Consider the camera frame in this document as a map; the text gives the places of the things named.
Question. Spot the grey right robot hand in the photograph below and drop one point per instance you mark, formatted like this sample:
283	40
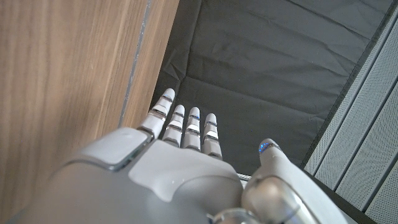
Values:
155	180

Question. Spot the black backdrop curtain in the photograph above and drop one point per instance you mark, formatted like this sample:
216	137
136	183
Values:
264	62

